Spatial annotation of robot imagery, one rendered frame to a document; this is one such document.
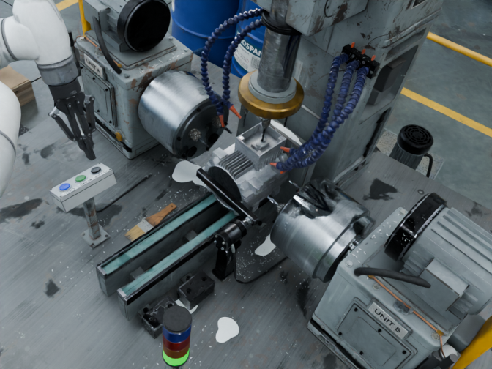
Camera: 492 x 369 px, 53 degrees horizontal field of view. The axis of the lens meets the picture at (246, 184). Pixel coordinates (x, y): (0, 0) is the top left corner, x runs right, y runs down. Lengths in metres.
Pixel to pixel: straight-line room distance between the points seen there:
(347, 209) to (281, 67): 0.41
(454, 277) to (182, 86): 0.97
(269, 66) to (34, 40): 0.56
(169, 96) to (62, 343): 0.79
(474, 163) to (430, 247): 2.44
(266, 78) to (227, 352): 0.77
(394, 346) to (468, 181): 2.23
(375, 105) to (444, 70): 2.68
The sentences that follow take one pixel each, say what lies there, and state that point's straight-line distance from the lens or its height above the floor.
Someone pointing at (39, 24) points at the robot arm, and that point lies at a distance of 1.28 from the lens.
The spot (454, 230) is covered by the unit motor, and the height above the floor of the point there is 1.35.
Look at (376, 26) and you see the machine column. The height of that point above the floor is 1.54.
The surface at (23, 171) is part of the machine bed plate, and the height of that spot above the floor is 0.80.
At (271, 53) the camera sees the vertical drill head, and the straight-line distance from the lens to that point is 1.24.
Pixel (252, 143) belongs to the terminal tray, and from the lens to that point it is 1.48.
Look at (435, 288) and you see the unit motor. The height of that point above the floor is 1.29.
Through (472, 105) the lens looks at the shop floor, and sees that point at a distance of 4.05.
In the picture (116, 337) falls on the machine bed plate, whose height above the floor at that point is 0.80.
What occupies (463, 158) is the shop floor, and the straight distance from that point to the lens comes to 3.55.
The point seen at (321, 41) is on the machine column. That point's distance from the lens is 1.44.
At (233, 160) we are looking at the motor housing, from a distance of 1.45.
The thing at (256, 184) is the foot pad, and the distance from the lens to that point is 1.45.
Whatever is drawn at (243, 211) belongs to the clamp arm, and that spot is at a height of 1.03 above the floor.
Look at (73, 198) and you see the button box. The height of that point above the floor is 1.06.
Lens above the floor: 2.17
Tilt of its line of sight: 49 degrees down
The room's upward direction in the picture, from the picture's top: 11 degrees clockwise
